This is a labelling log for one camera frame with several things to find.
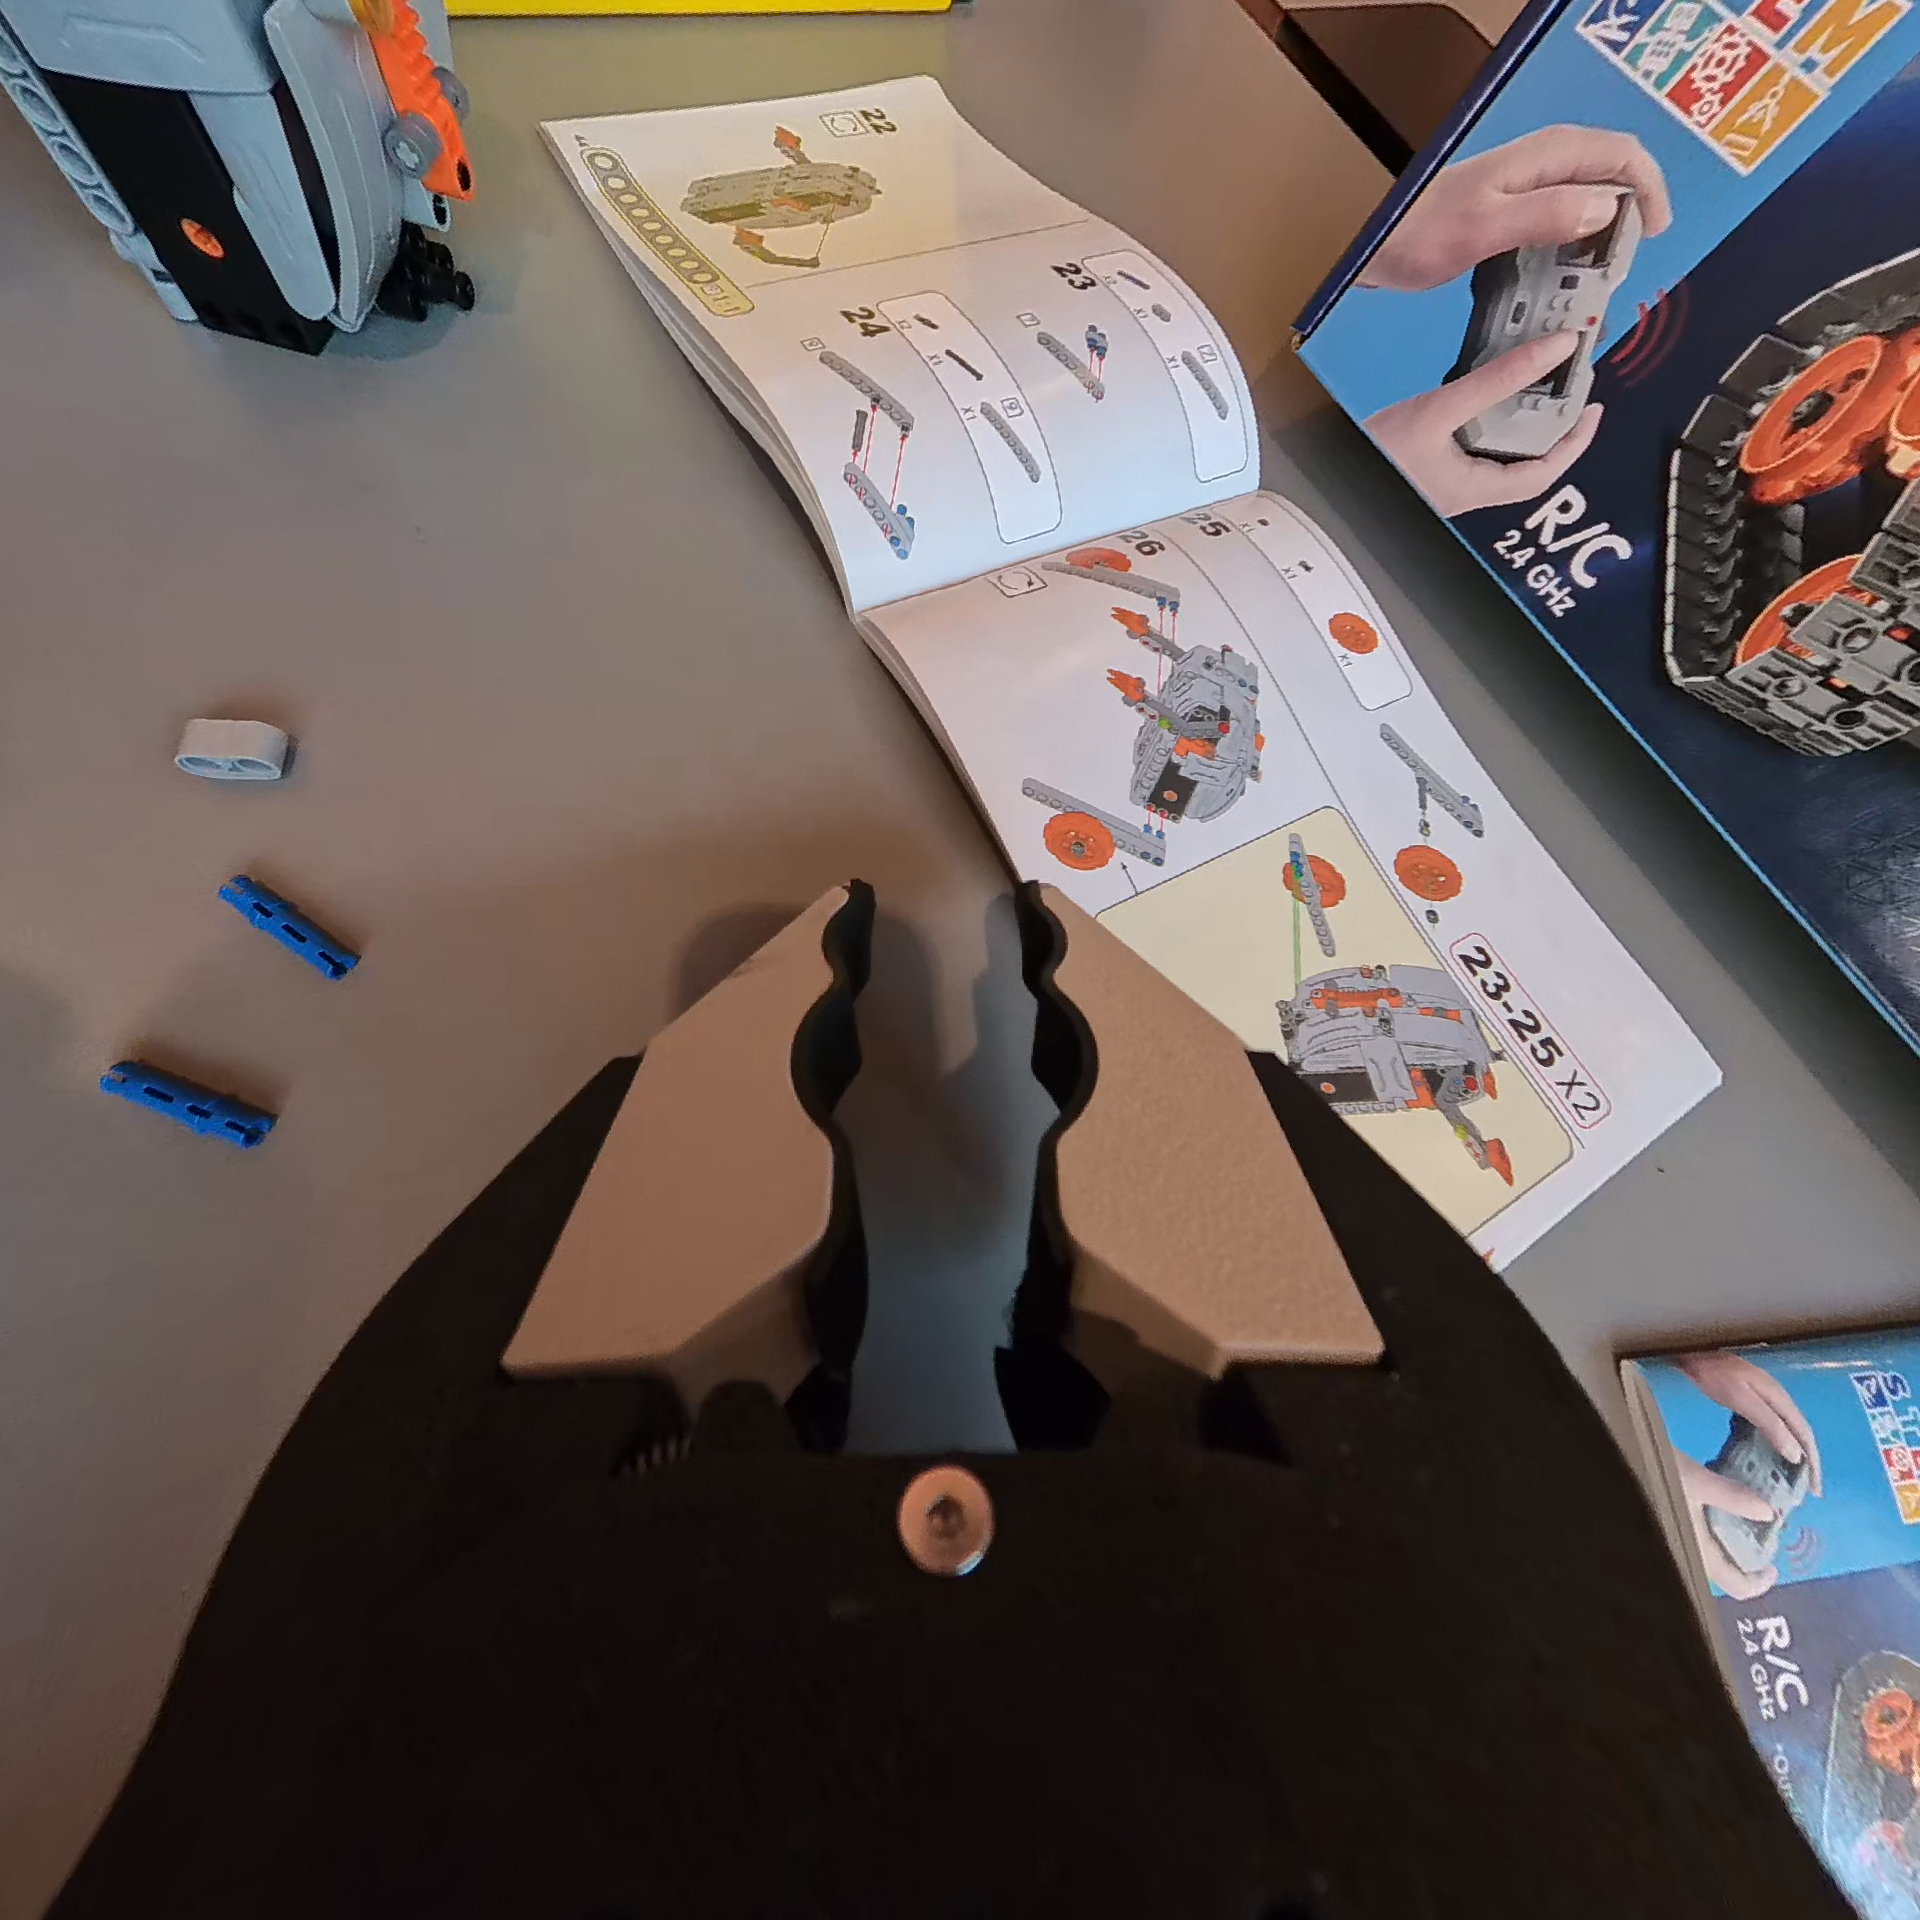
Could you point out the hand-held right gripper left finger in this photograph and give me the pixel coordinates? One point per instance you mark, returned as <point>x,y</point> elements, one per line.
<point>691,1200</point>

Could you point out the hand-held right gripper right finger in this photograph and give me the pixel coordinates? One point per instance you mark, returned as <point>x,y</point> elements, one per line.
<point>1214,1200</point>

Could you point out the blue connector pin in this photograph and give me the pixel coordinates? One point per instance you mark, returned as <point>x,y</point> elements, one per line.
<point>290,926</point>
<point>187,1106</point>

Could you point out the short light grey beam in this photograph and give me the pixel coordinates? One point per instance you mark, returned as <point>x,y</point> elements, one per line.
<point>233,739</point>

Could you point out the yellow parts bin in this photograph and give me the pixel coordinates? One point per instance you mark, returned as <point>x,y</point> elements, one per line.
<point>674,4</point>

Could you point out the grey partly built robot model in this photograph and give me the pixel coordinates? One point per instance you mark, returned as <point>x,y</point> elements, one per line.
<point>225,89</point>

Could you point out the grey desk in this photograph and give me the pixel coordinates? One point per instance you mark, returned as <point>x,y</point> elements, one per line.
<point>450,598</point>

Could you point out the blue cover manual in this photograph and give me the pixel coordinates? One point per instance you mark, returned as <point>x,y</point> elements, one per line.
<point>1828,1499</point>

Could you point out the blue robot kit box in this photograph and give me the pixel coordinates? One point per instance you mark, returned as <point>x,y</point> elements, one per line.
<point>1724,674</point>

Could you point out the open instruction booklet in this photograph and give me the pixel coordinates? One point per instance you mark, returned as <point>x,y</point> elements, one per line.
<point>960,224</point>

